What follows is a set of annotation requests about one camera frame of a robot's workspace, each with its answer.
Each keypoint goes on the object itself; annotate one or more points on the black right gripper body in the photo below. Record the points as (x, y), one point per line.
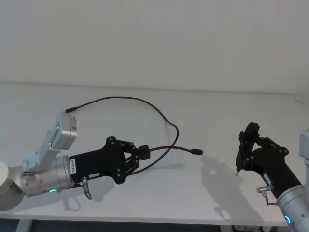
(272, 169)

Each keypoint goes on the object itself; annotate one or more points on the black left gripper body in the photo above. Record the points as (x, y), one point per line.
(96, 164)

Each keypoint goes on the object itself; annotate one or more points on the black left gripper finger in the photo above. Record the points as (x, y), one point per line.
(130, 146)
(131, 166)

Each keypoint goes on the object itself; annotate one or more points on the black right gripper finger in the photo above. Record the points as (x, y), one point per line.
(252, 131)
(245, 149)

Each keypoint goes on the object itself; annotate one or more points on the thin black metal-tipped probe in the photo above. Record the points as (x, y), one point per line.
(237, 172)

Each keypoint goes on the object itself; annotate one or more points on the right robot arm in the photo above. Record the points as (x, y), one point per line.
(294, 200)

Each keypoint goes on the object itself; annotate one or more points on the grey table leg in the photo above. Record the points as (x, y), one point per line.
(24, 222)

